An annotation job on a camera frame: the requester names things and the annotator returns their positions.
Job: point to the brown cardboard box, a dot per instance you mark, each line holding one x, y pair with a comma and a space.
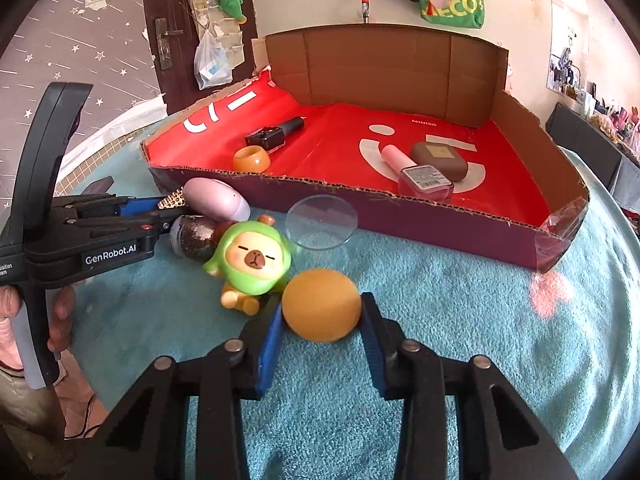
380, 70

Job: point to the clear hanging organizer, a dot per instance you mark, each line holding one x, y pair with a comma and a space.
210, 15

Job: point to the wall mirror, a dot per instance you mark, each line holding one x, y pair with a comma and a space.
567, 25

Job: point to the clutter of bottles and cosmetics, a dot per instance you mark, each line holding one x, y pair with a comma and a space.
610, 117

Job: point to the brown square case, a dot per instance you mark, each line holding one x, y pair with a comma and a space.
445, 162

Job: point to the dark brown door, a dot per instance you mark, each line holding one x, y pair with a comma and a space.
165, 0

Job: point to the white plastic bag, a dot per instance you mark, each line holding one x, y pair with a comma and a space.
212, 65

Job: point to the pink perfume bottle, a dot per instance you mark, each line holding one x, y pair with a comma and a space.
425, 180

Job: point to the green plush toy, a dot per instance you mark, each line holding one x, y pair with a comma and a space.
230, 2

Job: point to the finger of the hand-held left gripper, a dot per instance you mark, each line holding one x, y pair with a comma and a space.
150, 227
140, 205

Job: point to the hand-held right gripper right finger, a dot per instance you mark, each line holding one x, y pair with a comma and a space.
375, 350

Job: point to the pink egg-shaped device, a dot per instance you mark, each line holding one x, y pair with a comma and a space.
215, 197

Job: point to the black smartphone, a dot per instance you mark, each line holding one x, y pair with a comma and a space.
102, 185

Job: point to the orange-capped tube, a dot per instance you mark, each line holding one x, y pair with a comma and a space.
366, 10

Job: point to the red printed box liner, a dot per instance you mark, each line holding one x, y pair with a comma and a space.
330, 160

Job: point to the black microphone body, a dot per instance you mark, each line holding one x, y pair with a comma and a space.
272, 137

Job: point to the green capybara figurine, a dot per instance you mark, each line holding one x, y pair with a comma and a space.
250, 270

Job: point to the table with dark cloth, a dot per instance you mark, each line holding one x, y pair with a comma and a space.
575, 130

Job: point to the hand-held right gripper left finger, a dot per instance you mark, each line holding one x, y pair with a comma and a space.
267, 355

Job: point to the dark glitter bottle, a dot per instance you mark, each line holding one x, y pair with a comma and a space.
197, 237

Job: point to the person's left hand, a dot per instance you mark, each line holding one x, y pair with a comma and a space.
62, 315

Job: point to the orange round lid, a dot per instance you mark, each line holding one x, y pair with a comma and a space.
320, 305

